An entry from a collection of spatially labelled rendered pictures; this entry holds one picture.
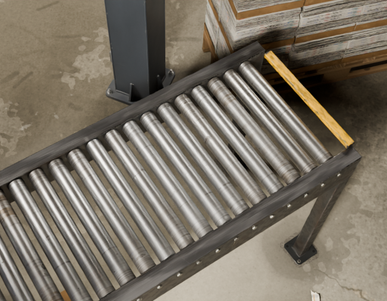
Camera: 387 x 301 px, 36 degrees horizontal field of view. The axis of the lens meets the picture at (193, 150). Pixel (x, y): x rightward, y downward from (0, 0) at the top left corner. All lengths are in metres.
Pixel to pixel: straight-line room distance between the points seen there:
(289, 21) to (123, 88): 0.86
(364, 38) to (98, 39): 1.32
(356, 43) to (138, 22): 1.04
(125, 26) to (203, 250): 1.16
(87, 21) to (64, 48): 0.21
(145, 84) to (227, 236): 1.23
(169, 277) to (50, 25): 1.91
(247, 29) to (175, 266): 1.17
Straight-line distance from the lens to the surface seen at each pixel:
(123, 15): 2.47
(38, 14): 3.32
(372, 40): 2.93
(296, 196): 1.78
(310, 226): 2.32
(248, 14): 2.42
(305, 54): 2.79
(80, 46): 3.13
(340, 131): 1.91
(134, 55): 2.63
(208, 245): 1.69
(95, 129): 1.87
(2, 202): 1.80
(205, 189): 1.76
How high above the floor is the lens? 2.37
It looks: 60 degrees down
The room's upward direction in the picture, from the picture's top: 4 degrees clockwise
